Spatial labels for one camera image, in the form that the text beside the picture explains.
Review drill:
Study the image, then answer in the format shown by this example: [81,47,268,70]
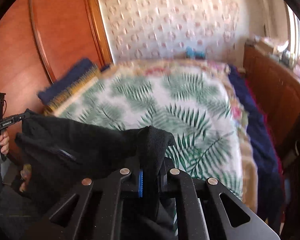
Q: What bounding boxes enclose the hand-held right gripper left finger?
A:
[44,168,143,240]

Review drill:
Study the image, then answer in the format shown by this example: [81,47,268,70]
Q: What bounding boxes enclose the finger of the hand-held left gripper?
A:
[11,112,30,123]

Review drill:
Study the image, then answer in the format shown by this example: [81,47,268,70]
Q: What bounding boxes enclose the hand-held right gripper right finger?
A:
[160,158,280,240]

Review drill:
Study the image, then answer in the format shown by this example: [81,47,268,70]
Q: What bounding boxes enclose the black t-shirt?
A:
[15,109,177,240]

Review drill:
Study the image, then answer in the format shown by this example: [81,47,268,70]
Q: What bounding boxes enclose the person's left hand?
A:
[0,132,10,155]

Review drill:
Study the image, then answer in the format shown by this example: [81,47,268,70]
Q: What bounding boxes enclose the navy patterned folded cloth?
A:
[37,58,110,113]

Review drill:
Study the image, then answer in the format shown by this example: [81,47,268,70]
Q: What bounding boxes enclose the palm-leaf bed sheet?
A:
[57,66,243,198]

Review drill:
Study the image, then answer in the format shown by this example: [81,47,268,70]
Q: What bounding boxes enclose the wooden slatted wardrobe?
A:
[0,0,114,160]

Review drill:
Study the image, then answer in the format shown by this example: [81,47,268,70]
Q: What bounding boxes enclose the floral blanket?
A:
[115,59,258,210]

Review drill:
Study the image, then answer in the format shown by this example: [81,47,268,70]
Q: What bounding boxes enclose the dark blue blanket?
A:
[226,64,290,230]

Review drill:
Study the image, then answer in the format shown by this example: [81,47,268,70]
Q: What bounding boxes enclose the blue toy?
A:
[185,46,205,58]

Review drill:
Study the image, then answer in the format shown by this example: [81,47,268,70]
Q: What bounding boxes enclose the dark wooden chair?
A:
[280,115,300,240]

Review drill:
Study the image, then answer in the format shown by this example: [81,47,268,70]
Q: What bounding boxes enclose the wooden sideboard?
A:
[242,42,300,150]

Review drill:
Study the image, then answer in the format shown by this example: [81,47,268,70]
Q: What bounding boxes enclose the circle-patterned sheer curtain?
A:
[97,0,250,63]

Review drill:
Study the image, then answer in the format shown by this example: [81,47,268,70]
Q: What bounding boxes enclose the window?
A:
[285,5,300,63]

